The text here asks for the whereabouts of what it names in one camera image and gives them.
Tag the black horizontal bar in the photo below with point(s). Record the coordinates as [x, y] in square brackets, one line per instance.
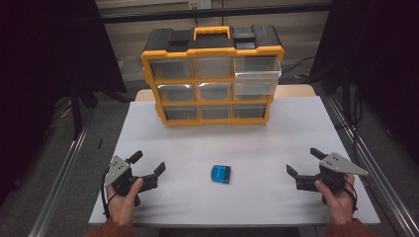
[214, 14]

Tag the yellow black drawer organizer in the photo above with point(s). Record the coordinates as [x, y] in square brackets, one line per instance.
[210, 42]

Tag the black metal stand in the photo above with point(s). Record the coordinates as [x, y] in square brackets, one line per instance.
[350, 98]
[76, 108]

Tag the person's right hand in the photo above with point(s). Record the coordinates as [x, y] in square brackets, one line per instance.
[339, 204]

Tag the set of closed clear drawers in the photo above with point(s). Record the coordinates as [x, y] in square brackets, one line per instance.
[177, 93]

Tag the small blue plastic block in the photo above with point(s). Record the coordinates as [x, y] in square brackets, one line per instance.
[220, 174]

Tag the person's left hand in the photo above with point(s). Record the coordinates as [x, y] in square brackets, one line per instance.
[123, 204]

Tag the white wall outlet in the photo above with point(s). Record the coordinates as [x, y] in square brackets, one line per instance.
[199, 4]

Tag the aluminium floor rail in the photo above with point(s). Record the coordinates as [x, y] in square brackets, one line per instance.
[375, 164]
[56, 184]

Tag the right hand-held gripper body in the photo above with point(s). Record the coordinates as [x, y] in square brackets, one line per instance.
[332, 171]

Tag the pulled-out clear plastic drawer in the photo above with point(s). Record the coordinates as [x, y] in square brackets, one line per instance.
[257, 76]

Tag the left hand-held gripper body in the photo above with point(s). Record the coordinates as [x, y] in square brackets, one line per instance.
[117, 171]

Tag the black curtain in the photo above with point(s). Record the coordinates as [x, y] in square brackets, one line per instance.
[378, 59]
[39, 65]

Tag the small black floor piece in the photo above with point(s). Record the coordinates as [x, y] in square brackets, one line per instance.
[100, 143]

